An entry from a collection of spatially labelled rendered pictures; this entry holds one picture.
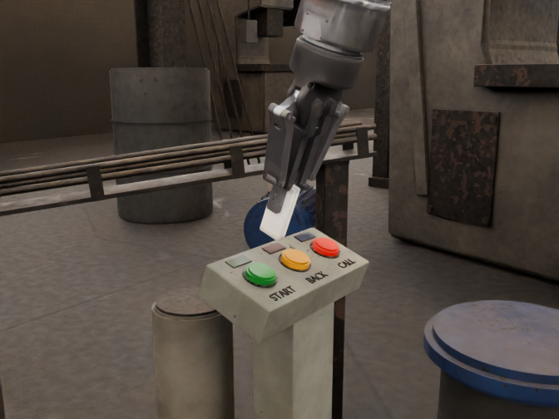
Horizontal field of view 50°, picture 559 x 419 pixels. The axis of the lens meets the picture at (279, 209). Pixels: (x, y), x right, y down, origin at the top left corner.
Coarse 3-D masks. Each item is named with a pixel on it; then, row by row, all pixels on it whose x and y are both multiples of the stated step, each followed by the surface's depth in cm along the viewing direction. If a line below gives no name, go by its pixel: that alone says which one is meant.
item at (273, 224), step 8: (288, 192) 70; (288, 200) 70; (288, 208) 70; (264, 216) 73; (272, 216) 72; (280, 216) 71; (264, 224) 73; (272, 224) 72; (280, 224) 71; (264, 232) 73; (272, 232) 72; (280, 232) 72
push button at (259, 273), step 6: (252, 264) 76; (258, 264) 76; (264, 264) 76; (246, 270) 75; (252, 270) 74; (258, 270) 75; (264, 270) 75; (270, 270) 76; (246, 276) 74; (252, 276) 74; (258, 276) 74; (264, 276) 74; (270, 276) 74; (276, 276) 75; (258, 282) 74; (264, 282) 74; (270, 282) 74
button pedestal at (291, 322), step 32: (256, 256) 80; (320, 256) 85; (352, 256) 88; (224, 288) 73; (256, 288) 73; (288, 288) 75; (320, 288) 78; (352, 288) 88; (256, 320) 71; (288, 320) 75; (320, 320) 82; (256, 352) 82; (288, 352) 78; (320, 352) 83; (256, 384) 83; (288, 384) 79; (320, 384) 85; (256, 416) 84; (288, 416) 80; (320, 416) 86
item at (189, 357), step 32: (192, 288) 94; (160, 320) 86; (192, 320) 84; (224, 320) 87; (160, 352) 87; (192, 352) 85; (224, 352) 88; (160, 384) 88; (192, 384) 86; (224, 384) 89; (160, 416) 90; (192, 416) 87; (224, 416) 90
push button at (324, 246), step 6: (318, 240) 87; (324, 240) 87; (330, 240) 88; (318, 246) 86; (324, 246) 86; (330, 246) 86; (336, 246) 87; (324, 252) 85; (330, 252) 85; (336, 252) 86
